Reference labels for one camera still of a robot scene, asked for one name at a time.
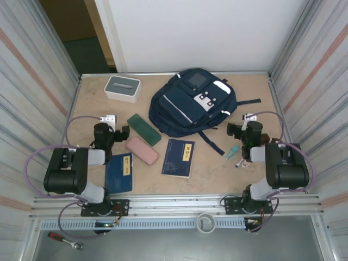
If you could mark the grey round pipe fitting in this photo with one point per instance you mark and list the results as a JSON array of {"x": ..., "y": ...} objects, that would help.
[{"x": 205, "y": 223}]

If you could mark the green pencil case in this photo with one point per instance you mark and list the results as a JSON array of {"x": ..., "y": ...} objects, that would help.
[{"x": 144, "y": 130}]

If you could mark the blue book large yellow label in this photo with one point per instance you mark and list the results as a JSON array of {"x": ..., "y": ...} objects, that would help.
[{"x": 178, "y": 160}]

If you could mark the blue book small yellow label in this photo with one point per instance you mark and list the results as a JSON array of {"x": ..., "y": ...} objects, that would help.
[{"x": 119, "y": 179}]

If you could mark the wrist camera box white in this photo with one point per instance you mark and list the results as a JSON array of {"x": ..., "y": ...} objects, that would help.
[
  {"x": 250, "y": 117},
  {"x": 108, "y": 119}
]

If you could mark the brown wooden door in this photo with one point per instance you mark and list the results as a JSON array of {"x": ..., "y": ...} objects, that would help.
[{"x": 68, "y": 19}]

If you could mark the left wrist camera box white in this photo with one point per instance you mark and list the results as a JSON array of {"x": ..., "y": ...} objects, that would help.
[{"x": 108, "y": 119}]

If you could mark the white marker pen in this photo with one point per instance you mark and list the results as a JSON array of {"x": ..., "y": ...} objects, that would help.
[{"x": 238, "y": 163}]

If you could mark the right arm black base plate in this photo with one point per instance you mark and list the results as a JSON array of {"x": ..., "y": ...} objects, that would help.
[{"x": 231, "y": 206}]

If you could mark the white grey tissue box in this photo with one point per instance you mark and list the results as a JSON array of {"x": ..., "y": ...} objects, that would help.
[{"x": 122, "y": 89}]

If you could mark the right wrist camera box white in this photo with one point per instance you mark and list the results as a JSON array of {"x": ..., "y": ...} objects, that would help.
[{"x": 250, "y": 117}]

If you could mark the wide aluminium mounting rail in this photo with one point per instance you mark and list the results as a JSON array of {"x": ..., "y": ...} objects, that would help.
[{"x": 176, "y": 204}]

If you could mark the navy blue backpack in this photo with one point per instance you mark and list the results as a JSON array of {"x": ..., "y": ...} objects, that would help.
[{"x": 185, "y": 108}]

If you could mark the pink pencil case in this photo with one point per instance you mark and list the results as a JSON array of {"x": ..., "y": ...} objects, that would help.
[{"x": 142, "y": 150}]

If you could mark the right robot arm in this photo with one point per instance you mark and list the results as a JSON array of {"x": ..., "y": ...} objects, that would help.
[{"x": 288, "y": 171}]

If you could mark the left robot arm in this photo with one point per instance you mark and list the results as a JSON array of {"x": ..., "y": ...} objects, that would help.
[{"x": 65, "y": 174}]

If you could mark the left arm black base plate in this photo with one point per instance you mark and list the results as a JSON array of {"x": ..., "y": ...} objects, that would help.
[{"x": 122, "y": 206}]

